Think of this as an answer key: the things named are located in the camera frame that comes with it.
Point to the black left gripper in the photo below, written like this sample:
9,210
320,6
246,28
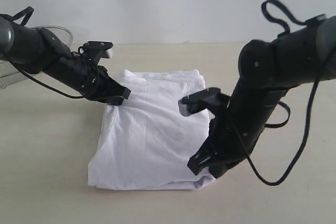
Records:
93,82

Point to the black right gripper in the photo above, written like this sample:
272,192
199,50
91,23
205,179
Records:
232,137

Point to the white cotton t-shirt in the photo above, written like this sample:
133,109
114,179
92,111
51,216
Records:
145,143

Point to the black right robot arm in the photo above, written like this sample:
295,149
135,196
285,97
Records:
267,71

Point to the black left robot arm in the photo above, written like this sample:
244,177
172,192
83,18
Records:
56,58

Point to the metal mesh basket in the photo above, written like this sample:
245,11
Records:
23,45

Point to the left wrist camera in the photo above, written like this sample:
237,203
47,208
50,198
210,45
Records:
97,50

